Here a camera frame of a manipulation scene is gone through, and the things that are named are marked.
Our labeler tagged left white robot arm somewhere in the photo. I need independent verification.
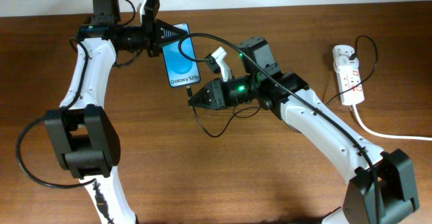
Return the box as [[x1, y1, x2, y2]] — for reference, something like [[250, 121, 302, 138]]
[[44, 0, 186, 223]]

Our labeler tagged white power cord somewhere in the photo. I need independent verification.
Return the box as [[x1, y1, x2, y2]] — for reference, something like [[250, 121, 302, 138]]
[[350, 104, 432, 142]]

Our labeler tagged black charger cable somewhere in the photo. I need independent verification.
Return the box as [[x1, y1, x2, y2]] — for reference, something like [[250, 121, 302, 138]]
[[186, 34, 379, 138]]

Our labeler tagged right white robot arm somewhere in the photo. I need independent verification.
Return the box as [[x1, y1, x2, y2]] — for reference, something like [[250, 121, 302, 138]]
[[188, 36, 420, 223]]

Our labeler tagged white power strip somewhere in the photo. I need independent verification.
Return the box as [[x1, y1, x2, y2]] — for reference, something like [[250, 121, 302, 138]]
[[332, 45, 365, 106]]

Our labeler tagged blue Galaxy smartphone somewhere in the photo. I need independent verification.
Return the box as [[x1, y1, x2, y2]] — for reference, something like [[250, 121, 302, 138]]
[[163, 42, 200, 88]]

